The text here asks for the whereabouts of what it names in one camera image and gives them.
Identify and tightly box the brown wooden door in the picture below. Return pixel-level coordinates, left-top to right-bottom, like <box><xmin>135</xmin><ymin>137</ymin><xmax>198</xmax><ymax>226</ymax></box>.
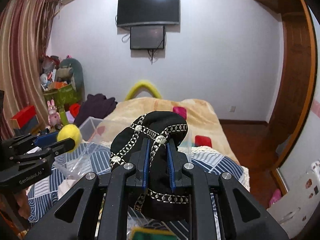
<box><xmin>255</xmin><ymin>0</ymin><xmax>317</xmax><ymax>178</ymax></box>

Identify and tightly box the red box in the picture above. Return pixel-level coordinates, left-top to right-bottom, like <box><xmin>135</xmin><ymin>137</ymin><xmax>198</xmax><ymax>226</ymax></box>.
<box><xmin>10</xmin><ymin>106</ymin><xmax>36</xmax><ymax>129</ymax></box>

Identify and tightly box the large wall television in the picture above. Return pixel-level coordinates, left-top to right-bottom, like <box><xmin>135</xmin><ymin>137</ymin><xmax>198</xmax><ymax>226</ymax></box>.
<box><xmin>117</xmin><ymin>0</ymin><xmax>180</xmax><ymax>27</ymax></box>

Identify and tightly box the small wall monitor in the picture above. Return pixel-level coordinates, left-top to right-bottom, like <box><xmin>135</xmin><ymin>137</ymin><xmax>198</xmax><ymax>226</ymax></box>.
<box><xmin>130</xmin><ymin>25</ymin><xmax>165</xmax><ymax>50</ymax></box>

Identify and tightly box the green yellow sponge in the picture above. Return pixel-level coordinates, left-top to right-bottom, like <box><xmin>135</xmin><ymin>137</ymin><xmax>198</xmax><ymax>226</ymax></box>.
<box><xmin>130</xmin><ymin>228</ymin><xmax>177</xmax><ymax>240</ymax></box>

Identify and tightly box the striped red curtain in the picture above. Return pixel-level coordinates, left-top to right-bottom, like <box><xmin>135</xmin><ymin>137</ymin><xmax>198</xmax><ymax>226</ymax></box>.
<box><xmin>1</xmin><ymin>0</ymin><xmax>60</xmax><ymax>139</ymax></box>

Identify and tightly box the green cardboard box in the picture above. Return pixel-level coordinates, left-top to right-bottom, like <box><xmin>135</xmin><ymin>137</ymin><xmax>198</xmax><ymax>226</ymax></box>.
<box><xmin>43</xmin><ymin>84</ymin><xmax>82</xmax><ymax>108</ymax></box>

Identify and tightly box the clear plastic storage bin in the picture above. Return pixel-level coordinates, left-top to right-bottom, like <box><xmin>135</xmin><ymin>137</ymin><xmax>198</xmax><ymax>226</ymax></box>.
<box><xmin>53</xmin><ymin>117</ymin><xmax>126</xmax><ymax>180</ymax></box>

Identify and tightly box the white suitcase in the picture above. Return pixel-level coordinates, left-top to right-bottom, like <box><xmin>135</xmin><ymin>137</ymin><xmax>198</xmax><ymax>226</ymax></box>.
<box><xmin>267</xmin><ymin>160</ymin><xmax>319</xmax><ymax>239</ymax></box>

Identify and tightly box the yellow fuzzy ball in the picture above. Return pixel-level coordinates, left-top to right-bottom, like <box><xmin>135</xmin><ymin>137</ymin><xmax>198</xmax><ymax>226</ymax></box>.
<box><xmin>57</xmin><ymin>124</ymin><xmax>82</xmax><ymax>153</ymax></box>

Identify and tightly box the blue white patterned tablecloth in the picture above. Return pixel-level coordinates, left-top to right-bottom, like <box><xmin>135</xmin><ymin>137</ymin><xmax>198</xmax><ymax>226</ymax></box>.
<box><xmin>27</xmin><ymin>142</ymin><xmax>250</xmax><ymax>239</ymax></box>

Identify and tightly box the grey green plush toy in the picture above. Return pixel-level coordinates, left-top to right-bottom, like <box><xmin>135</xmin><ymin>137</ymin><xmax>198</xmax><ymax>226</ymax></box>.
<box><xmin>55</xmin><ymin>57</ymin><xmax>84</xmax><ymax>91</ymax></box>

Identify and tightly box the pink rabbit toy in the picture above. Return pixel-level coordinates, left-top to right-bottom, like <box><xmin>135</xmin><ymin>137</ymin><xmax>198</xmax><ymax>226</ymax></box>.
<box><xmin>47</xmin><ymin>99</ymin><xmax>61</xmax><ymax>127</ymax></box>

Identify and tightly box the dark purple clothing pile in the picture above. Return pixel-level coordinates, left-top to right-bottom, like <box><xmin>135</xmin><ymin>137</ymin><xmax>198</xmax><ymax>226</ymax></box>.
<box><xmin>74</xmin><ymin>94</ymin><xmax>117</xmax><ymax>127</ymax></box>

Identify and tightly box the beige blanket bed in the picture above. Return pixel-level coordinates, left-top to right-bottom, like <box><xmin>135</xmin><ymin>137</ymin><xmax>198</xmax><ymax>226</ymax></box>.
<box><xmin>103</xmin><ymin>98</ymin><xmax>237</xmax><ymax>161</ymax></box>

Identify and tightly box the black embroidered pouch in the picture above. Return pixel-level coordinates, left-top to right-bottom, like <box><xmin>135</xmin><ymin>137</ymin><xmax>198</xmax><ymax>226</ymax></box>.
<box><xmin>110</xmin><ymin>111</ymin><xmax>189</xmax><ymax>222</ymax></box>

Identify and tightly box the yellow curved pillow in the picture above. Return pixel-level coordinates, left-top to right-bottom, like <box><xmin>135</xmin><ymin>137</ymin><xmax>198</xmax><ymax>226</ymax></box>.
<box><xmin>124</xmin><ymin>80</ymin><xmax>162</xmax><ymax>101</ymax></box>

